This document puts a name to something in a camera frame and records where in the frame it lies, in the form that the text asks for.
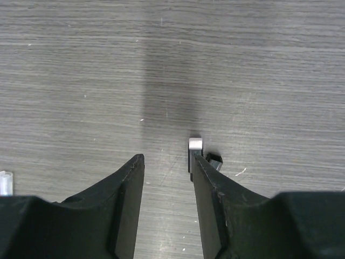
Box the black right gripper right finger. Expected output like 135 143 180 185
192 155 268 258

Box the black pen cap white end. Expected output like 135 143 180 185
188 138 203 182

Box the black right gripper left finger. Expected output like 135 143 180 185
59 153 146 259

